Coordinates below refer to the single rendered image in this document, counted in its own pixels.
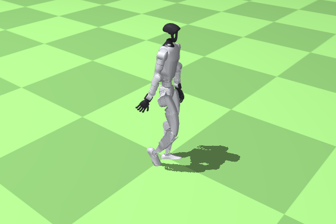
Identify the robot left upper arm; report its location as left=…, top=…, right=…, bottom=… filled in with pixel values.
left=176, top=43, right=182, bottom=71

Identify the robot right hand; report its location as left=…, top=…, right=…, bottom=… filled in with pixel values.
left=135, top=94, right=153, bottom=113

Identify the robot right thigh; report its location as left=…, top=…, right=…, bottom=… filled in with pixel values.
left=158, top=92, right=179, bottom=139

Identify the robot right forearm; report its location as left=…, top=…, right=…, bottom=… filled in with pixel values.
left=146, top=74, right=160, bottom=101

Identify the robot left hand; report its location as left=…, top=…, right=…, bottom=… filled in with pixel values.
left=175, top=83, right=184, bottom=103

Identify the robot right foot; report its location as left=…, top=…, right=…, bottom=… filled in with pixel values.
left=147, top=147, right=161, bottom=166

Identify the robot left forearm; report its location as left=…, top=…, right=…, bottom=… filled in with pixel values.
left=174, top=69, right=181, bottom=88

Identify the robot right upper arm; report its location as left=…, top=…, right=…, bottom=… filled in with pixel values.
left=154, top=49, right=168, bottom=82

